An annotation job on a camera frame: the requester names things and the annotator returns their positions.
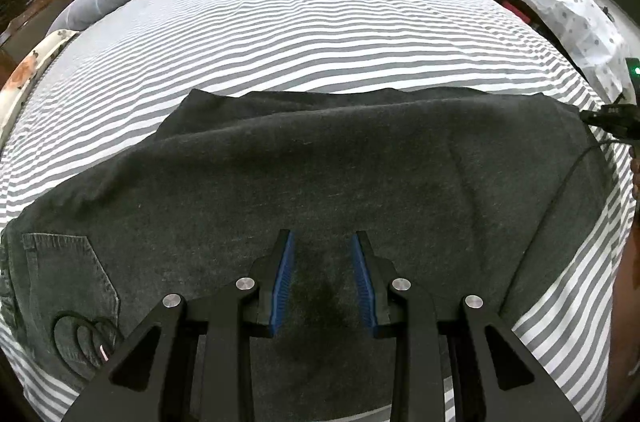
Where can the white dotted sheet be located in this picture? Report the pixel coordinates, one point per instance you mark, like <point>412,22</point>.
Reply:
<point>565,12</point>

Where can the dark grey denim pants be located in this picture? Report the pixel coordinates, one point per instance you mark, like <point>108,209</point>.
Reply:
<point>300,162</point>

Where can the floral pillow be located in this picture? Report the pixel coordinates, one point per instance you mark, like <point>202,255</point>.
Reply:
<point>25,72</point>

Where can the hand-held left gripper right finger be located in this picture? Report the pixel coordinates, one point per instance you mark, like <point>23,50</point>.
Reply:
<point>365,287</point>

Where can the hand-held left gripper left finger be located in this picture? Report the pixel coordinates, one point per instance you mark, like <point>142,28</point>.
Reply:
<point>282,287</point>

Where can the grey white striped bed sheet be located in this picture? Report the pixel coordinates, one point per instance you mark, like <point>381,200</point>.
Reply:
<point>300,27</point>

